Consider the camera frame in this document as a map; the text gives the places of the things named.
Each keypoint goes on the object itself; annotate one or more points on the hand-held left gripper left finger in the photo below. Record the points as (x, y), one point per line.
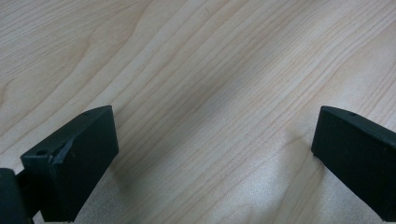
(81, 161)

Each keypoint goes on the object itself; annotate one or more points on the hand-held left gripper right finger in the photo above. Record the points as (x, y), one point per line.
(358, 155)

